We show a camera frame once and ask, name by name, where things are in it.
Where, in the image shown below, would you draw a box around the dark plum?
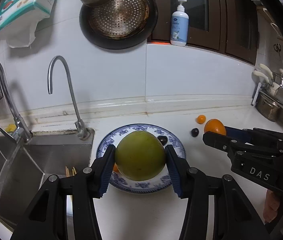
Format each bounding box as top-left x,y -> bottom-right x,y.
191,128 -> 199,138
157,135 -> 168,146

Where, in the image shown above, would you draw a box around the lower cream knife handle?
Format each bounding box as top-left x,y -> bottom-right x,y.
252,70 -> 270,84

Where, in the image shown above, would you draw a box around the large chrome pull faucet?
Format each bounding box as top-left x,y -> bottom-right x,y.
0,63 -> 33,143

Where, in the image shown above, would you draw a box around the large orange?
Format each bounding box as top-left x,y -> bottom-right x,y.
113,164 -> 119,173

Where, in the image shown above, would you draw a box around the small orange near wall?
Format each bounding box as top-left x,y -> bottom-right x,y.
196,115 -> 206,124

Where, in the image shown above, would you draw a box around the green apple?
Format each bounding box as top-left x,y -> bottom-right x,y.
115,131 -> 165,181

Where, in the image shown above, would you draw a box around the blue lotion pump bottle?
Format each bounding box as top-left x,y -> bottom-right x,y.
170,0 -> 189,47

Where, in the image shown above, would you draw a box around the brass perforated strainer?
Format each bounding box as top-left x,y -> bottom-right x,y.
90,0 -> 149,40

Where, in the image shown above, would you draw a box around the steel cooking pot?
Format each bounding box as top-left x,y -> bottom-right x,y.
255,93 -> 281,122

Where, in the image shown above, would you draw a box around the stainless steel sink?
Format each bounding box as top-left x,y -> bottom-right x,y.
0,128 -> 95,229

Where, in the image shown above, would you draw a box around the person right hand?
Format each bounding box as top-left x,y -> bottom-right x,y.
263,190 -> 280,223

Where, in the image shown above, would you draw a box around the black frying pan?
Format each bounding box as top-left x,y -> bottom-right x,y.
79,0 -> 158,50

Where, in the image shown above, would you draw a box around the metal dish rack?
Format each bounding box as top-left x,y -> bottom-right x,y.
251,82 -> 283,127

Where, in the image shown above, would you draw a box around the slim gooseneck faucet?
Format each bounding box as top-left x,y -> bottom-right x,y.
47,55 -> 91,140

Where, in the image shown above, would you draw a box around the cream knife handle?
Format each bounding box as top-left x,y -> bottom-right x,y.
252,70 -> 270,84
259,63 -> 273,80

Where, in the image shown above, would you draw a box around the blue white porcelain plate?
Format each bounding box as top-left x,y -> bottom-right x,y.
96,123 -> 187,194

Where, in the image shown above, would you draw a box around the black scissors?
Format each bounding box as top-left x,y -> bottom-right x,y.
273,43 -> 281,59

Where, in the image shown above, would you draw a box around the upper cream knife handle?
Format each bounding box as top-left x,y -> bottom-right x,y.
259,63 -> 273,80

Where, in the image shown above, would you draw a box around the dark wooden window frame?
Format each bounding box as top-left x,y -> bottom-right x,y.
148,0 -> 259,64

